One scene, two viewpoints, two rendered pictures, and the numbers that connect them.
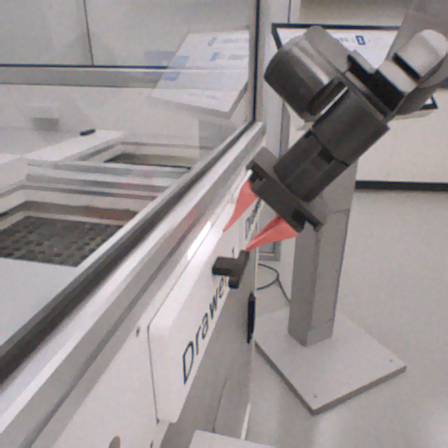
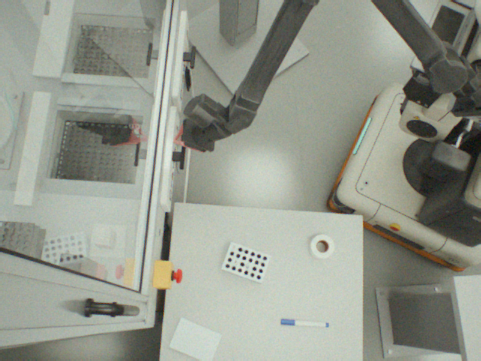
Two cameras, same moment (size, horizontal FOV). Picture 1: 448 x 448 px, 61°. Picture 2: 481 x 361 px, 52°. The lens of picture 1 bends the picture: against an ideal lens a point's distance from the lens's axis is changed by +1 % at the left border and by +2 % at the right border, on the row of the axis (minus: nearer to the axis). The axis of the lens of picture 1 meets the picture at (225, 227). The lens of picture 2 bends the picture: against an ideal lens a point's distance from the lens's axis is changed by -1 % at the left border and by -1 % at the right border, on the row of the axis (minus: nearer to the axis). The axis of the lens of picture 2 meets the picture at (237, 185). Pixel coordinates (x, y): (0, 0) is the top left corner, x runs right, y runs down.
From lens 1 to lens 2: 1.12 m
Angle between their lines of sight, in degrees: 51
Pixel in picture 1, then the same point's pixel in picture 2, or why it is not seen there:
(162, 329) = (164, 203)
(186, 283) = (166, 180)
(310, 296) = (234, 17)
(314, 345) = (240, 43)
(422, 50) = (238, 124)
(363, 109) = (221, 135)
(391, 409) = (291, 89)
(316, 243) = not seen: outside the picture
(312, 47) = (201, 110)
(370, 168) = not seen: outside the picture
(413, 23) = (237, 110)
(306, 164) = (204, 141)
